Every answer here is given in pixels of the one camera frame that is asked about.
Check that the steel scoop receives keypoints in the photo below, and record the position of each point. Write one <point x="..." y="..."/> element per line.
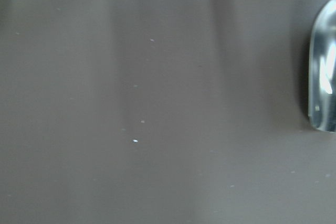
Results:
<point x="321" y="72"/>

